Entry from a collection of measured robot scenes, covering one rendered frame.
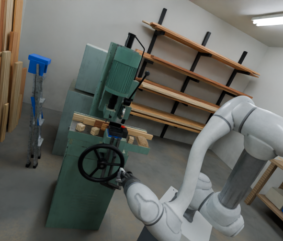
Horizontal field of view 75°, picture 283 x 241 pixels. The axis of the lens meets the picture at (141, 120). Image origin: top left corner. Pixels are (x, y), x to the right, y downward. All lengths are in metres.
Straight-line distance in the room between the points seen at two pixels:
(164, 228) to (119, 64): 0.96
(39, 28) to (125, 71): 2.61
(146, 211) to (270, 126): 0.55
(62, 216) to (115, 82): 1.16
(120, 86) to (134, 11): 2.55
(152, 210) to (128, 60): 0.91
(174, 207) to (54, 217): 1.19
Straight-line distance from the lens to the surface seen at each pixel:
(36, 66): 1.97
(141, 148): 1.42
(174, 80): 4.03
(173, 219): 0.82
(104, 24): 3.64
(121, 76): 1.28
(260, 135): 0.85
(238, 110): 0.88
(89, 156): 1.40
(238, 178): 1.02
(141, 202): 0.70
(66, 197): 1.65
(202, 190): 1.25
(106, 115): 1.38
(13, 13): 3.03
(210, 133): 0.83
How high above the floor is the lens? 1.49
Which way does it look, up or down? 18 degrees down
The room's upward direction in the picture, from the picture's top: 22 degrees clockwise
